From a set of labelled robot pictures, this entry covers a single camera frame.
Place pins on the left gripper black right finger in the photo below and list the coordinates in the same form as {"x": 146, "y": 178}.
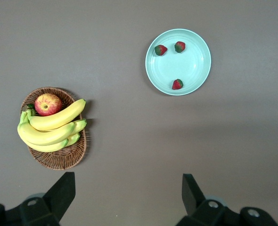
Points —
{"x": 212, "y": 214}

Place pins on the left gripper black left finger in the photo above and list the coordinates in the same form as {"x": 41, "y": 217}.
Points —
{"x": 35, "y": 212}

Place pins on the red strawberry with green leaves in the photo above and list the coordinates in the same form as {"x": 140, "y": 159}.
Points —
{"x": 180, "y": 46}

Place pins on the pale green round plate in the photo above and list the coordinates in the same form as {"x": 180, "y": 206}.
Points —
{"x": 186, "y": 68}

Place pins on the brown wicker basket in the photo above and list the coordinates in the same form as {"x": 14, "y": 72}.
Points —
{"x": 59, "y": 157}

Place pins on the yellow banana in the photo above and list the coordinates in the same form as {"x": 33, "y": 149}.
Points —
{"x": 80, "y": 125}
{"x": 49, "y": 147}
{"x": 59, "y": 117}
{"x": 42, "y": 136}

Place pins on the red yellow apple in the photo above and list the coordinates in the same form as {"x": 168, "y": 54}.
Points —
{"x": 47, "y": 104}

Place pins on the brown table cloth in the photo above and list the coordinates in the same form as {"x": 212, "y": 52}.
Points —
{"x": 129, "y": 141}

